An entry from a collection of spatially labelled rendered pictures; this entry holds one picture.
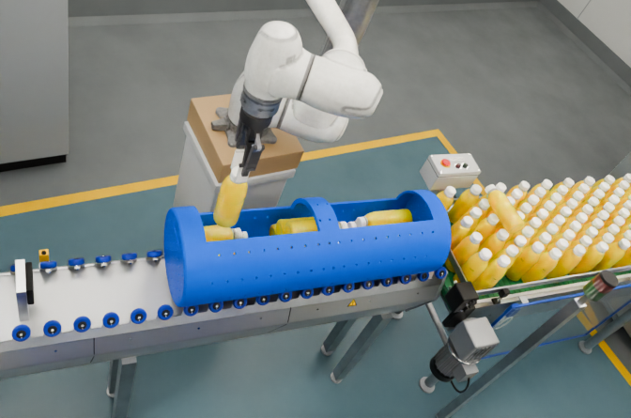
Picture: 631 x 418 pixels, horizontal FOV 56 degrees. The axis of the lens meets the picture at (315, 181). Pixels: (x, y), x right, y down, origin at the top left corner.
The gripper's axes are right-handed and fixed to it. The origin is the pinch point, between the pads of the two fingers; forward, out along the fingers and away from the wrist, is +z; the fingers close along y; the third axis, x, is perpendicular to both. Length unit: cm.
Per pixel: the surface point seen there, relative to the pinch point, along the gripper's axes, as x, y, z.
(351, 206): 51, -13, 40
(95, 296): -33, 0, 55
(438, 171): 93, -26, 39
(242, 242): 4.3, 5.8, 25.7
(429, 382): 118, 21, 142
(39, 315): -48, 4, 55
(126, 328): -26, 11, 55
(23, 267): -51, -3, 39
